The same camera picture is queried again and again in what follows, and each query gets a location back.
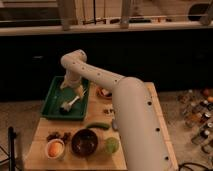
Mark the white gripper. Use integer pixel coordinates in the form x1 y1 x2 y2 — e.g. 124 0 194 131
60 78 84 98

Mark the white handled brush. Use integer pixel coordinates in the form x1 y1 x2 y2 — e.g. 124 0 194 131
60 96 80 112

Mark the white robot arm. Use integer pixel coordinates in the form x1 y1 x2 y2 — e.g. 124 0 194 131
60 50 178 171

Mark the green plastic tray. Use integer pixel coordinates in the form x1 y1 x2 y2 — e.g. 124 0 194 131
41 76 90 121

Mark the orange plate with food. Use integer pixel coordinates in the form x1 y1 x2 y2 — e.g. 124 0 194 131
96 87 112 100

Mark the small dark item pile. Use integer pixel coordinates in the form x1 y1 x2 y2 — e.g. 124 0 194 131
103 108 115 115

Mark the green cucumber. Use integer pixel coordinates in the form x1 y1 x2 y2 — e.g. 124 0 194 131
86 122 110 130

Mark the dark dried fruit cluster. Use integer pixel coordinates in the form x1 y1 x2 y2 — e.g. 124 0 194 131
46 132 71 144

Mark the dark brown bowl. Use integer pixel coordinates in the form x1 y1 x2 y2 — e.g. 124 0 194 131
71 129 98 157

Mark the wooden table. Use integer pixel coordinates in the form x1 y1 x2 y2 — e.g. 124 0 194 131
23 81 180 171

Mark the white cup with orange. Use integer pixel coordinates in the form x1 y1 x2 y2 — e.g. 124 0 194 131
45 139 65 160

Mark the black stand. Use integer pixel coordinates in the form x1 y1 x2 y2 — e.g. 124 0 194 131
0 127 17 171

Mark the spice jar rack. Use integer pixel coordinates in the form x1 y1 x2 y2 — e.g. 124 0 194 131
178 90 212 145

